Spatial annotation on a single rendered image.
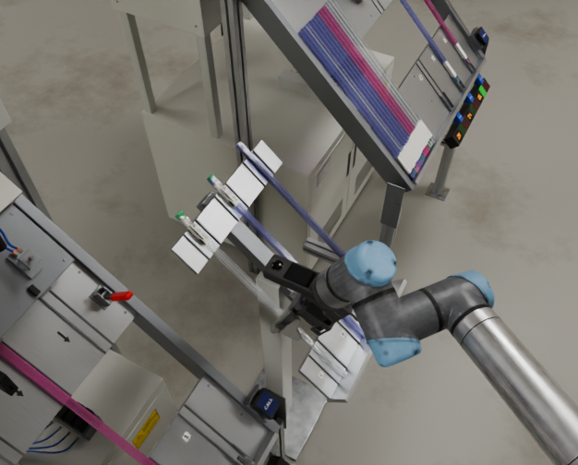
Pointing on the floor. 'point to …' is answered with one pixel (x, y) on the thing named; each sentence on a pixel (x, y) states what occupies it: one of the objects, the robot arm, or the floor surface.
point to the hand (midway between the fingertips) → (281, 312)
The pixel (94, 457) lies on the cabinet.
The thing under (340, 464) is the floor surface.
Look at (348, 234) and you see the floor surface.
